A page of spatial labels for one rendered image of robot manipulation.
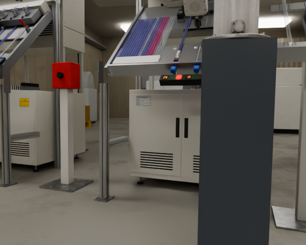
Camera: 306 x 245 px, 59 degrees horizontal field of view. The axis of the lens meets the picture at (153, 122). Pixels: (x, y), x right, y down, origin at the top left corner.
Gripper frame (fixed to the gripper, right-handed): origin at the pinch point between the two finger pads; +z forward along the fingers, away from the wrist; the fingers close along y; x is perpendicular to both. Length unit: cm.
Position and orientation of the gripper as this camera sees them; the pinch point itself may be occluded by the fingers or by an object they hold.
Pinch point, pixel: (198, 23)
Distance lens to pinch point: 135.4
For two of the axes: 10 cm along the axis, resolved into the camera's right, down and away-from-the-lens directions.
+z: 2.2, 6.7, 7.1
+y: 9.4, 0.3, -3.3
